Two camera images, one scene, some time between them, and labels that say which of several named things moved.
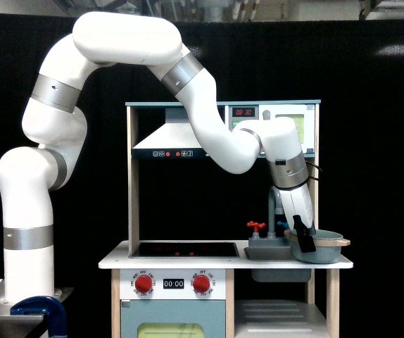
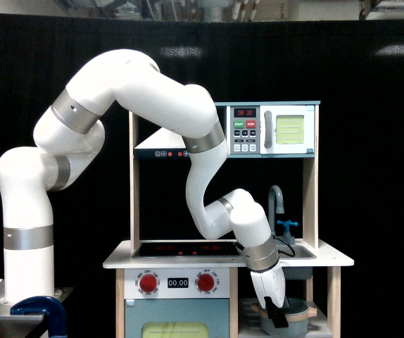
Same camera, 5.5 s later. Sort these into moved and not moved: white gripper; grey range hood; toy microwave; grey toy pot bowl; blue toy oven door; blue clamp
Moved: grey toy pot bowl; white gripper
Not moved: grey range hood; blue clamp; toy microwave; blue toy oven door
